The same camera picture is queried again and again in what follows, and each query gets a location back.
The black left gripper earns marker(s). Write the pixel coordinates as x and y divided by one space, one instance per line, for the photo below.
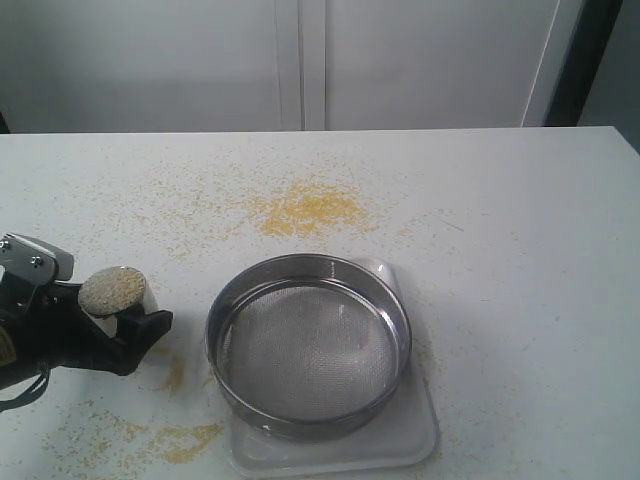
55 332

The rice and millet mixture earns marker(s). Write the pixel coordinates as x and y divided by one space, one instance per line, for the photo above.
112 290

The round steel mesh sieve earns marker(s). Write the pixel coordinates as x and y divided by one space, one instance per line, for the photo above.
307 346

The small steel cup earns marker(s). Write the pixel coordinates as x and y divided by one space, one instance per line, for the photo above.
108 324

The yellow millet pile on table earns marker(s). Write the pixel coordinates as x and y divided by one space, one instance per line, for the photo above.
305 209

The white plastic tray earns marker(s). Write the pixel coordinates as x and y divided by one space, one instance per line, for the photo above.
404 433

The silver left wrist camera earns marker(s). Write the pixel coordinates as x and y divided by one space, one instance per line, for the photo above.
28 264

